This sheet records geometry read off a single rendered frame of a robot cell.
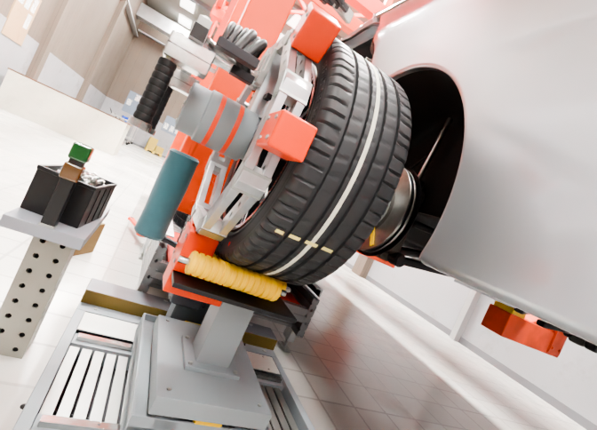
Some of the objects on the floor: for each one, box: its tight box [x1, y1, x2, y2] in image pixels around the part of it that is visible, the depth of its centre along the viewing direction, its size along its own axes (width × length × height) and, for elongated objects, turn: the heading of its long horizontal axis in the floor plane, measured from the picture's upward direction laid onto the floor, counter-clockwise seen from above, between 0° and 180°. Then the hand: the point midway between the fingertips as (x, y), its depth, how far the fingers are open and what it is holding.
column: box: [0, 236, 76, 359], centre depth 103 cm, size 10×10×42 cm
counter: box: [0, 68, 133, 155], centre depth 754 cm, size 78×233×79 cm, turn 24°
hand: (343, 10), depth 93 cm, fingers closed
